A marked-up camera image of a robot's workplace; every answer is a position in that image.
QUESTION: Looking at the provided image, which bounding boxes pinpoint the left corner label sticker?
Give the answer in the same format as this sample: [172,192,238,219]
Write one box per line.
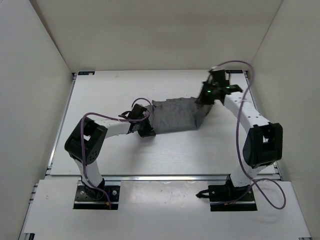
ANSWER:
[77,71,95,76]

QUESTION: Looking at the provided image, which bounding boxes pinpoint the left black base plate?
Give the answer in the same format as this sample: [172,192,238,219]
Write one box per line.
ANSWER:
[73,181,121,210]

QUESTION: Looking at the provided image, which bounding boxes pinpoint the corner label sticker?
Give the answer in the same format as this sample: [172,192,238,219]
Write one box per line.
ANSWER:
[77,71,95,76]
[225,69,243,74]

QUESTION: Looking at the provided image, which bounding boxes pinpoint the right corner label sticker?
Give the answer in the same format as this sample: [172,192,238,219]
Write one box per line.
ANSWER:
[225,69,243,74]

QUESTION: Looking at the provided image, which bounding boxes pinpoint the aluminium front rail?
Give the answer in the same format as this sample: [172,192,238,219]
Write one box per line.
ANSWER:
[102,174,227,182]

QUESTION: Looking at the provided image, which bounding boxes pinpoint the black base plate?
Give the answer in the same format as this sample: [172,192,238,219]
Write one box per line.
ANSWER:
[73,181,121,210]
[195,180,258,212]

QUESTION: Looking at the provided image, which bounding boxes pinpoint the grey pleated skirt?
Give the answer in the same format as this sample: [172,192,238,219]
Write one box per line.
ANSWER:
[147,97,212,134]

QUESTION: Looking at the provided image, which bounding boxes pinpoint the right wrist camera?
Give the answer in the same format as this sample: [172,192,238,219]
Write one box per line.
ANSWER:
[207,69,230,87]

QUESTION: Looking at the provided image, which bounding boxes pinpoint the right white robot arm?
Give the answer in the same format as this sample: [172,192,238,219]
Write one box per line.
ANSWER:
[196,83,283,200]

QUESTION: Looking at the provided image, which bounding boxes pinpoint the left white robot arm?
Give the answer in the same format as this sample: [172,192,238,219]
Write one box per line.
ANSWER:
[64,111,156,202]

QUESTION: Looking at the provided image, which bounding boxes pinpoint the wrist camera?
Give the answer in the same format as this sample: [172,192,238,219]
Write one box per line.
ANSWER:
[207,69,230,87]
[118,103,148,123]

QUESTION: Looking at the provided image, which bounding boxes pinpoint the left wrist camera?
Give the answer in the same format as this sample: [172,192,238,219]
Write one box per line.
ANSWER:
[118,103,148,123]

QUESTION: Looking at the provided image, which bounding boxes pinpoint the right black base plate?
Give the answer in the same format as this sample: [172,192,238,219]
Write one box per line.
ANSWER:
[195,180,258,212]

